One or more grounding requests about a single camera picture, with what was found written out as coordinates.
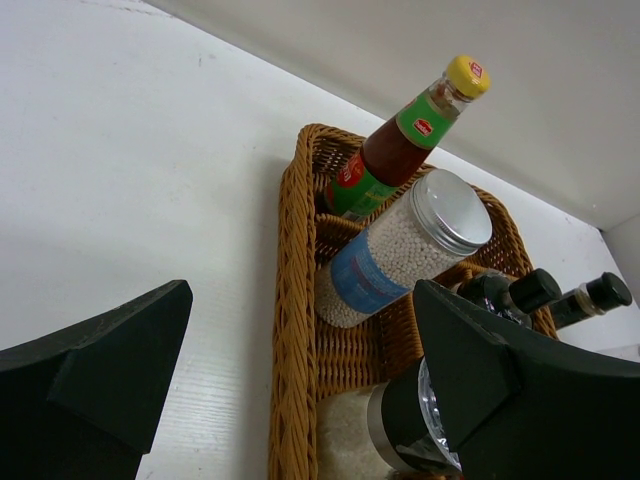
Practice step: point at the brown wicker divided tray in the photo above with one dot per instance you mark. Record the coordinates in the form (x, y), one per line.
(311, 358)

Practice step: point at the red chili sauce bottle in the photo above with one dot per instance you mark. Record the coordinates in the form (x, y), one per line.
(391, 155)

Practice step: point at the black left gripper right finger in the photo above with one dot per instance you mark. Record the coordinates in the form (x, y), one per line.
(516, 404)

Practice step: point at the small dark pepper bottle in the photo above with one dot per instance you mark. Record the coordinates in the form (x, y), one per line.
(590, 299)

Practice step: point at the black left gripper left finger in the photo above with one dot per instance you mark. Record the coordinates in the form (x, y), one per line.
(85, 402)

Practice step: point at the tall silver-lid bead jar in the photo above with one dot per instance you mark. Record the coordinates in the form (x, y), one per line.
(436, 224)

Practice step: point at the black-top salt grinder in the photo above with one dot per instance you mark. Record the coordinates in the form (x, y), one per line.
(511, 299)
(384, 431)

